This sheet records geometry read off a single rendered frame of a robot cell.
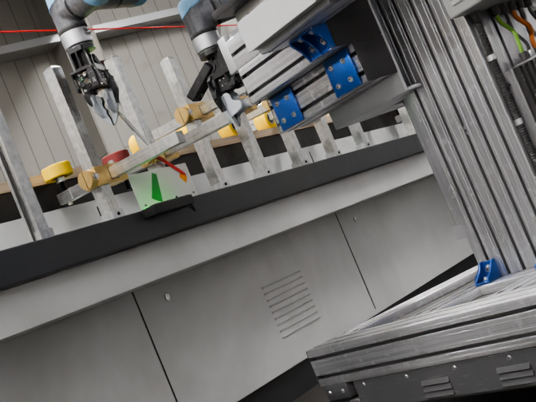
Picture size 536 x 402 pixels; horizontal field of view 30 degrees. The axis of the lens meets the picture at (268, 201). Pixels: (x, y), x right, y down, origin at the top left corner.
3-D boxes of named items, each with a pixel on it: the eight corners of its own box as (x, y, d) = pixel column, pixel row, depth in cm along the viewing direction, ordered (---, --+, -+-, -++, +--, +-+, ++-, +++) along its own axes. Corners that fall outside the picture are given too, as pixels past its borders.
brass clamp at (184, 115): (217, 115, 303) (210, 100, 304) (191, 119, 292) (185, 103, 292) (202, 123, 307) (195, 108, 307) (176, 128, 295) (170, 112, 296)
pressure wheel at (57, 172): (84, 201, 271) (68, 162, 271) (85, 196, 263) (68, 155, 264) (55, 211, 269) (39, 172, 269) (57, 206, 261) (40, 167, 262)
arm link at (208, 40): (186, 43, 264) (203, 42, 271) (193, 59, 264) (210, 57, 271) (206, 30, 260) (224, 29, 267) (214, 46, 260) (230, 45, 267)
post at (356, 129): (375, 159, 381) (325, 44, 384) (371, 159, 378) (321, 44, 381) (367, 162, 383) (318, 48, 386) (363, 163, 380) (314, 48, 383)
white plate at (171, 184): (199, 195, 282) (186, 162, 283) (143, 210, 260) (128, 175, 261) (198, 195, 282) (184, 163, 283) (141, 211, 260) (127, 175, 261)
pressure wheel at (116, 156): (147, 182, 288) (132, 145, 289) (130, 187, 282) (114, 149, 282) (128, 192, 293) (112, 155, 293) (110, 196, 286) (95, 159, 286)
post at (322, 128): (345, 167, 360) (294, 45, 363) (341, 168, 357) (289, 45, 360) (337, 171, 362) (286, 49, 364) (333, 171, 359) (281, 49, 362)
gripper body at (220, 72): (235, 85, 259) (217, 43, 259) (210, 99, 263) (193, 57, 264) (250, 83, 265) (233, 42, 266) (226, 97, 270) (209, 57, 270)
